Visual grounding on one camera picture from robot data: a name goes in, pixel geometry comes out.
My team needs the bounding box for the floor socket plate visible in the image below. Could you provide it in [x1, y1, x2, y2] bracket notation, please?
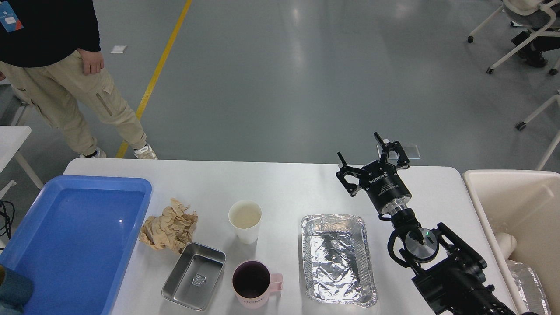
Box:
[388, 143, 421, 160]

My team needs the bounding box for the white office chair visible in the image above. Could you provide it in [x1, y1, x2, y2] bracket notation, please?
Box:
[466, 0, 560, 75]

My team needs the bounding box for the white chair leg right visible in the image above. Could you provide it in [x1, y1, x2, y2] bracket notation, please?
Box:
[514, 90, 560, 170]

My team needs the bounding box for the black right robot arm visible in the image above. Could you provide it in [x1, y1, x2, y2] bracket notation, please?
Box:
[336, 133, 513, 315]

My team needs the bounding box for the small steel tray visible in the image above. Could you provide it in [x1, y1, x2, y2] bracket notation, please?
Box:
[161, 242, 227, 311]

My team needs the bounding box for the teal object at corner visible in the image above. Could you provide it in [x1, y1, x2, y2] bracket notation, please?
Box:
[0, 265, 34, 315]

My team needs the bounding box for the pink mug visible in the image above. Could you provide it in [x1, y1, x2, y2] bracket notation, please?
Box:
[232, 260, 284, 309]

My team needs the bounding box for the white chair left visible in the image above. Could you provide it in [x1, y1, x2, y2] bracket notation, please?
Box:
[0, 84, 32, 126]

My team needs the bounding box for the white paper cup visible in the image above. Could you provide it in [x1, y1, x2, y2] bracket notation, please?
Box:
[228, 200, 263, 245]

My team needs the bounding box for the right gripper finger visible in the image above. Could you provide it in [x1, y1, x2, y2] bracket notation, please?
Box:
[336, 151, 366, 196]
[374, 132, 410, 169]

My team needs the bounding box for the beige plastic bin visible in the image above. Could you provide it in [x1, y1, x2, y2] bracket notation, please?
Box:
[462, 170, 560, 315]

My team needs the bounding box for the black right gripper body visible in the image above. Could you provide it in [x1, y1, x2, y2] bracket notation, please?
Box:
[360, 160, 412, 215]

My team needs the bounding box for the foil trash in bin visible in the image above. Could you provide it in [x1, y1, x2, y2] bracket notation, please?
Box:
[507, 260, 550, 315]

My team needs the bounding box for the white side table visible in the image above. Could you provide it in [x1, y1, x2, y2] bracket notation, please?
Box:
[0, 126, 44, 190]

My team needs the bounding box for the crumpled brown paper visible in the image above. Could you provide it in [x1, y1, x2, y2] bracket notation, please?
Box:
[138, 199, 199, 255]

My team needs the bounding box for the person in beige trousers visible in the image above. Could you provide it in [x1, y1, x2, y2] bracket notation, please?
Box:
[0, 0, 157, 160]

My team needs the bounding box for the blue plastic tray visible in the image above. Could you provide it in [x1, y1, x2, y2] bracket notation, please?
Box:
[1, 175, 152, 315]

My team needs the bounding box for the aluminium foil tray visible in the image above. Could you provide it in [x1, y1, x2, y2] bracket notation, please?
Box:
[301, 214, 378, 308]

